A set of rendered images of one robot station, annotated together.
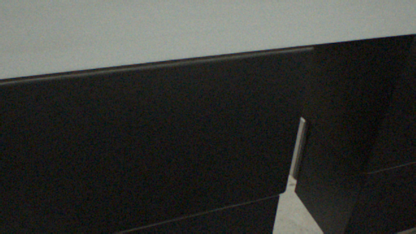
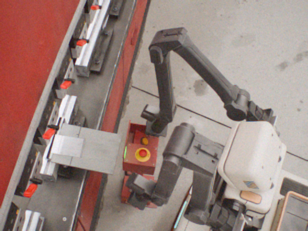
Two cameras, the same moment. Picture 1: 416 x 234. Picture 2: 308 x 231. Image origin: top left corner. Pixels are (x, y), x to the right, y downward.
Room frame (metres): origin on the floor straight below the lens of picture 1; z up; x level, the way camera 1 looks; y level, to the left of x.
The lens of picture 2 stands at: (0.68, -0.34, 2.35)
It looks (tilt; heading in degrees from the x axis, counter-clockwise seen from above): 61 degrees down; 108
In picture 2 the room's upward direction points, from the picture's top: 9 degrees clockwise
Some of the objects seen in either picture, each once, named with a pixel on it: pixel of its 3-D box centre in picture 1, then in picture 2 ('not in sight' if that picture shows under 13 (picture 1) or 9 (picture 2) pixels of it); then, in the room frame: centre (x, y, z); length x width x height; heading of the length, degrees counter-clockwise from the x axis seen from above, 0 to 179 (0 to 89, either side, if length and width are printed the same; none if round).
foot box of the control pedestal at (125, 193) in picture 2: not in sight; (141, 189); (0.46, 0.32, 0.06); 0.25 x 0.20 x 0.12; 18
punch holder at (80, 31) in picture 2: not in sight; (71, 33); (0.02, 0.42, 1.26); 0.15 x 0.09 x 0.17; 106
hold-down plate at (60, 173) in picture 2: not in sight; (71, 146); (0.17, 0.12, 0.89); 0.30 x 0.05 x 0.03; 106
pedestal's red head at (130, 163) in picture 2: not in sight; (141, 148); (0.43, 0.31, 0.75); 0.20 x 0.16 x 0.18; 108
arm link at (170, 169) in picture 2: not in sight; (169, 172); (0.64, 0.02, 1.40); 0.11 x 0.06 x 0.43; 92
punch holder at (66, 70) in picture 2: not in sight; (55, 71); (0.08, 0.23, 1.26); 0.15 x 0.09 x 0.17; 106
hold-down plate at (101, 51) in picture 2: not in sight; (102, 49); (0.01, 0.66, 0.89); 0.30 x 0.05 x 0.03; 106
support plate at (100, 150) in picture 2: not in sight; (87, 148); (0.27, 0.10, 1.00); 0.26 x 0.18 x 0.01; 16
